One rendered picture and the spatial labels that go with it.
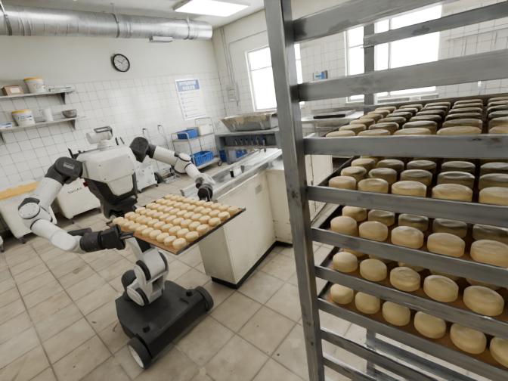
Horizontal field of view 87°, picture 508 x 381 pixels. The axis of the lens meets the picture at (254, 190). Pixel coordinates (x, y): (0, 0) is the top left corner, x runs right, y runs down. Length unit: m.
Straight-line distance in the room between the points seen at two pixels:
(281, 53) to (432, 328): 0.55
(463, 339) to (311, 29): 0.57
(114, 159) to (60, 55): 4.24
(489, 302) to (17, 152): 5.49
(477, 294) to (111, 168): 1.58
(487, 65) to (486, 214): 0.18
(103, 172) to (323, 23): 1.41
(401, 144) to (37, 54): 5.56
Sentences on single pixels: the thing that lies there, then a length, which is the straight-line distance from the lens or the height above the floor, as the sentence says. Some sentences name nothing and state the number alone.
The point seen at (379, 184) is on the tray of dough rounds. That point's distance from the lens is 0.51.
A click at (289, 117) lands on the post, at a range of 0.46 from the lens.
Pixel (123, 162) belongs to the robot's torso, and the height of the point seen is 1.25.
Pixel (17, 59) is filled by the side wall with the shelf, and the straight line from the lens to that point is 5.66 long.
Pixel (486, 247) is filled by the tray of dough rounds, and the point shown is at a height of 1.24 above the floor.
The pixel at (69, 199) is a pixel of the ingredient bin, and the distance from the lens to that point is 5.03.
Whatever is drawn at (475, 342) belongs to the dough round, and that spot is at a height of 1.06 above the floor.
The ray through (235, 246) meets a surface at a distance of 2.17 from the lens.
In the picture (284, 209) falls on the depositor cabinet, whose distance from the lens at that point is 2.50.
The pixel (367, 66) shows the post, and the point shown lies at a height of 1.53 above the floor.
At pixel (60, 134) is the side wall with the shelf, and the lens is 5.61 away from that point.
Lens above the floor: 1.52
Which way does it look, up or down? 20 degrees down
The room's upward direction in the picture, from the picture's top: 9 degrees counter-clockwise
